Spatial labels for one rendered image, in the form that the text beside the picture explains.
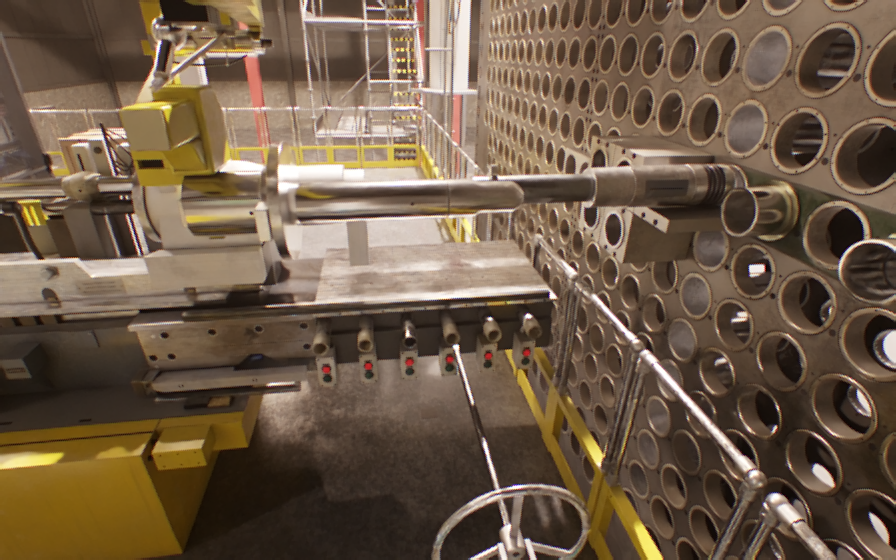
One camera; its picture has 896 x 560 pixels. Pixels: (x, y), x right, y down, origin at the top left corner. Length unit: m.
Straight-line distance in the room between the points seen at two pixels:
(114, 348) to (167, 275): 0.49
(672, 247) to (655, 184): 0.59
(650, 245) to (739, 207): 0.49
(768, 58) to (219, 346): 2.70
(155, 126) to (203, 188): 0.29
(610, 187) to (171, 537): 2.34
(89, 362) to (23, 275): 0.41
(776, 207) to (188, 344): 2.44
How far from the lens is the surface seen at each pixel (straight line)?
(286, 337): 2.03
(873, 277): 2.02
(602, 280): 3.59
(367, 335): 1.80
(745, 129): 2.64
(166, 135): 1.35
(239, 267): 1.85
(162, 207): 1.95
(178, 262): 1.91
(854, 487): 2.30
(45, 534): 2.50
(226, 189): 1.56
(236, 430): 2.05
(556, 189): 2.02
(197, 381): 2.14
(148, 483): 2.14
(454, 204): 1.54
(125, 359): 2.33
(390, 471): 2.47
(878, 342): 2.89
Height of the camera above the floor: 1.89
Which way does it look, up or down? 27 degrees down
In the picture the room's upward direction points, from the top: 1 degrees clockwise
